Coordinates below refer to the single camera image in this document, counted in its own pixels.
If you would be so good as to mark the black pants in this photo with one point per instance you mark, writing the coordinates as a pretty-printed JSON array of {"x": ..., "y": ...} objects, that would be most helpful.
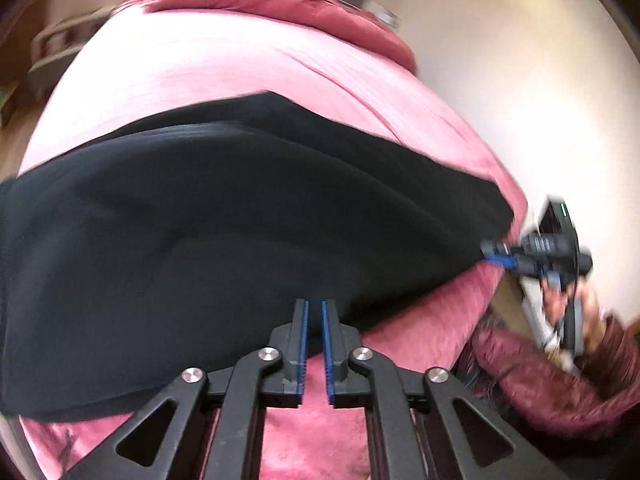
[{"x": 185, "y": 238}]

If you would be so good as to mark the white bedside shelf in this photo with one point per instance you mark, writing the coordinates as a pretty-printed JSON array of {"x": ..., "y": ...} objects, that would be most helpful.
[{"x": 55, "y": 47}]

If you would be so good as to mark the maroon puffer jacket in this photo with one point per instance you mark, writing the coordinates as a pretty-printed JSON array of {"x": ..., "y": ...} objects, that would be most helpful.
[{"x": 517, "y": 380}]

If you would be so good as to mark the person's right hand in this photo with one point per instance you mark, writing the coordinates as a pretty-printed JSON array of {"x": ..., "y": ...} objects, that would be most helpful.
[{"x": 593, "y": 324}]

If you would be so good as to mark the dark pink duvet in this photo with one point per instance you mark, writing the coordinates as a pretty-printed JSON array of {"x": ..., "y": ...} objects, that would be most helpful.
[{"x": 334, "y": 17}]

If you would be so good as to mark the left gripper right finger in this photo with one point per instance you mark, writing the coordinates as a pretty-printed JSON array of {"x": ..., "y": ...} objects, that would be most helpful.
[{"x": 422, "y": 425}]

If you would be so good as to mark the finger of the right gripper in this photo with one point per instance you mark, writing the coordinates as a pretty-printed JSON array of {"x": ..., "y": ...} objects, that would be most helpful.
[
  {"x": 506, "y": 261},
  {"x": 492, "y": 248}
]

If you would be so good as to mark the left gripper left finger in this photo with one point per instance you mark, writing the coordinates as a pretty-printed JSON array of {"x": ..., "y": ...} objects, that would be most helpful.
[{"x": 208, "y": 425}]

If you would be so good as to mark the pink fleece bed sheet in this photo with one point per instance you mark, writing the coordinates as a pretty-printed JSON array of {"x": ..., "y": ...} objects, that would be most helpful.
[{"x": 139, "y": 64}]

